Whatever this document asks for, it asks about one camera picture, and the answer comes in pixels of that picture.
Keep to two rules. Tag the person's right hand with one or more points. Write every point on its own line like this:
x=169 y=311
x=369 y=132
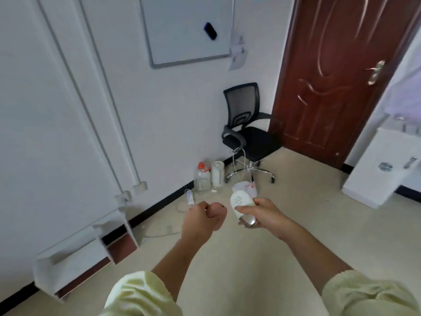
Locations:
x=273 y=215

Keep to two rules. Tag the person's left hand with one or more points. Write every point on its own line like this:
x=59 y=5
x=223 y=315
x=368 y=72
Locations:
x=205 y=223

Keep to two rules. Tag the person's right forearm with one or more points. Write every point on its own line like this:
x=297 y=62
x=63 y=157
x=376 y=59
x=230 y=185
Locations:
x=322 y=256

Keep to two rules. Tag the person's left forearm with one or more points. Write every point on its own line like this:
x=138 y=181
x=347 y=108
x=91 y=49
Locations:
x=177 y=266

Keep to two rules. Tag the clear plastic bag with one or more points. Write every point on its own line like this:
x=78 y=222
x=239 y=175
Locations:
x=245 y=187

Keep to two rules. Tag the clear jug with red cap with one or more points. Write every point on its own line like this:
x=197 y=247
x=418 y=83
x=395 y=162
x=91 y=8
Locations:
x=202 y=179

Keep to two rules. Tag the white electric kettle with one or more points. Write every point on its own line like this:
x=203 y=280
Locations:
x=218 y=174

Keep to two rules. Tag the black mesh office chair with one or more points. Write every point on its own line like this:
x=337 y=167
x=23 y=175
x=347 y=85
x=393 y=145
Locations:
x=247 y=131

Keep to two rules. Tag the blue cabinet sticker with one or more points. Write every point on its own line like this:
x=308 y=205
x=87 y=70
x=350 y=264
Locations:
x=385 y=166

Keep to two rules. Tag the small white floor rack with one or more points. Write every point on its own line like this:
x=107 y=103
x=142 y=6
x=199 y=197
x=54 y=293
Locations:
x=72 y=260

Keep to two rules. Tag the white table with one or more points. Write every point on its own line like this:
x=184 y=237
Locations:
x=394 y=138

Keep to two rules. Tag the reddish brown door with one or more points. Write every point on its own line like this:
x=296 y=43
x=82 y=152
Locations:
x=329 y=62

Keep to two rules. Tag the white hanging object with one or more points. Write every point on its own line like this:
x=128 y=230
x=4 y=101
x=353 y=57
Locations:
x=237 y=52

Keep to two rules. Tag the pink cartoon print cloth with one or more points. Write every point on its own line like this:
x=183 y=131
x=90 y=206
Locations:
x=404 y=95

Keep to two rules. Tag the black board eraser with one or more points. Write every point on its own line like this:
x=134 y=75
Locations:
x=210 y=31

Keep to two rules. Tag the white wall outlet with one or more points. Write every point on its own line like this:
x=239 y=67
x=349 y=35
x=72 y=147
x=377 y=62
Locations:
x=125 y=196
x=139 y=187

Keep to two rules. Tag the white wall conduit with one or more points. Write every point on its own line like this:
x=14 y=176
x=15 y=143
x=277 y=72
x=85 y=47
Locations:
x=109 y=95
x=80 y=95

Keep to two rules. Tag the whiteboard on wall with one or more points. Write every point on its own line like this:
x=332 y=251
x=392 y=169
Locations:
x=177 y=29

